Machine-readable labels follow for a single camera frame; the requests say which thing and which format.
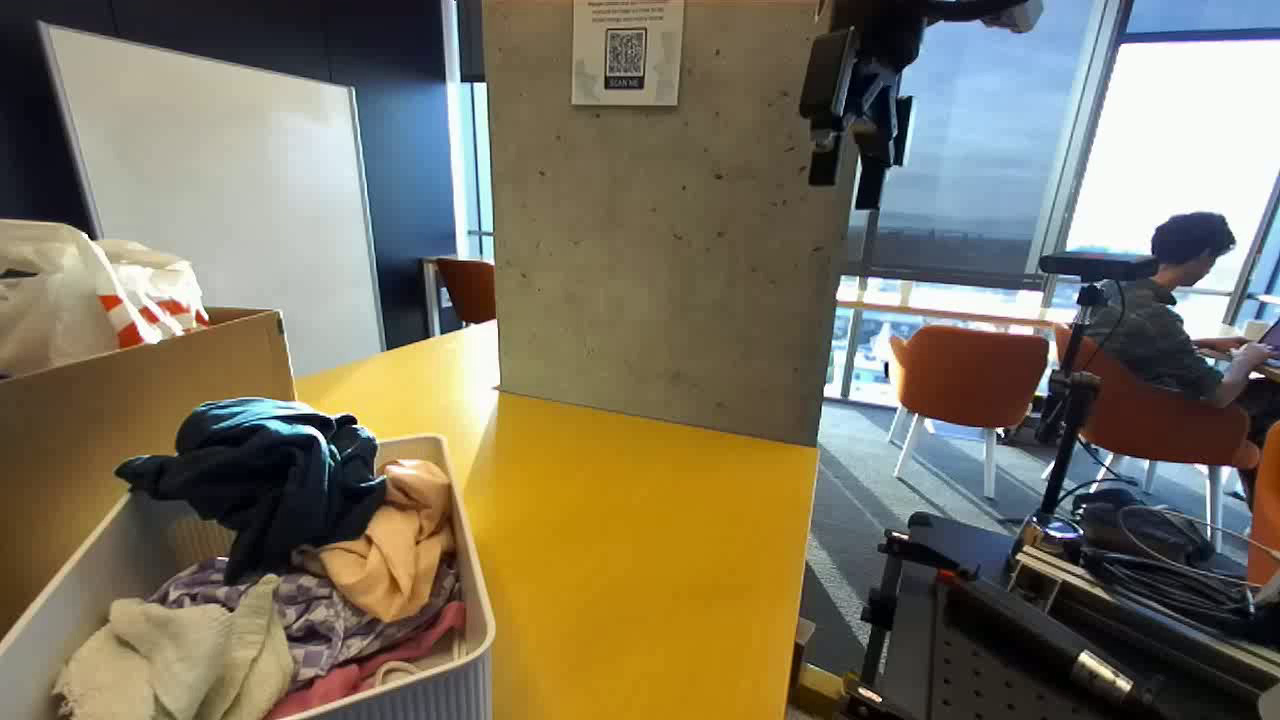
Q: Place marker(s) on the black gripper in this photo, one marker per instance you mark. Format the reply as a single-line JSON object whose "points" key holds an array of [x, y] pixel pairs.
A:
{"points": [[854, 90]]}

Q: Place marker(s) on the white plastic basket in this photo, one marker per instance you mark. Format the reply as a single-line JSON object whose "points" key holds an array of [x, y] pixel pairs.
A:
{"points": [[144, 540]]}

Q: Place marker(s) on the QR code paper sign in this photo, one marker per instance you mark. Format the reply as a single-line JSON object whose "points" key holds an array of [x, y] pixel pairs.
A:
{"points": [[626, 53]]}

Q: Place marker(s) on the concrete pillar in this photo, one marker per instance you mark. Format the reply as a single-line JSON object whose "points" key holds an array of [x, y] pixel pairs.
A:
{"points": [[666, 260]]}

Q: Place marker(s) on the orange chair near window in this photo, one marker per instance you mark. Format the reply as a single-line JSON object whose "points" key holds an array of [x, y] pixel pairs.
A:
{"points": [[964, 378]]}

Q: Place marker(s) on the seated person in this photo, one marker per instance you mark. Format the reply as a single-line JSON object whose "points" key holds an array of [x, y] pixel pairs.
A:
{"points": [[1150, 339]]}

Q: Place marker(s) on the orange chair behind table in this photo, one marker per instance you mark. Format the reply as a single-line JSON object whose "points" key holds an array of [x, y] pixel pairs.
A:
{"points": [[462, 291]]}

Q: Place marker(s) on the orange chair under person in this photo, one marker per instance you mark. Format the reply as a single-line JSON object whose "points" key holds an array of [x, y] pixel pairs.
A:
{"points": [[1134, 419]]}

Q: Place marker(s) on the black equipment cart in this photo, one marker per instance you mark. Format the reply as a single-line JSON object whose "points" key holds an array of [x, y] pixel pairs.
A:
{"points": [[976, 626]]}

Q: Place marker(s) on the white whiteboard panel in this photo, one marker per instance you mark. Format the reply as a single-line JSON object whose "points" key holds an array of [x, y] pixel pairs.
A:
{"points": [[253, 176]]}

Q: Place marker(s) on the peach orange cloth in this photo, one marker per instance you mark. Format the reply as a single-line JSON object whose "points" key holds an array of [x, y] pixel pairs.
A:
{"points": [[391, 570]]}

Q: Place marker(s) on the dark teal cloth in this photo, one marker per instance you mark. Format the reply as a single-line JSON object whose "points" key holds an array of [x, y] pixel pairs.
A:
{"points": [[275, 473]]}

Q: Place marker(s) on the purple patterned cloth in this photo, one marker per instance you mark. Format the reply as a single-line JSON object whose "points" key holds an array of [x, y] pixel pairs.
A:
{"points": [[318, 623]]}

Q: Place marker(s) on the pink cloth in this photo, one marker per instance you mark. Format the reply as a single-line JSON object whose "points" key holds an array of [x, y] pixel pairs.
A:
{"points": [[377, 668]]}

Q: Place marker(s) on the white orange bag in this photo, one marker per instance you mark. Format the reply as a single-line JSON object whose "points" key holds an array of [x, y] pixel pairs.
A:
{"points": [[70, 299]]}

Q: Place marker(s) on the beige grey cloth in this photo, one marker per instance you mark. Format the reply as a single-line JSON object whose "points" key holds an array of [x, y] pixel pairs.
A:
{"points": [[200, 662]]}

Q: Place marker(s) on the cardboard box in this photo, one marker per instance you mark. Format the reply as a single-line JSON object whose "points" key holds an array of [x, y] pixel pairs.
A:
{"points": [[64, 431]]}

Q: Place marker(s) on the black camera tripod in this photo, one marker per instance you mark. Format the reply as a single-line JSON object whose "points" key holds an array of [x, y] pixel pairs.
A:
{"points": [[1071, 386]]}

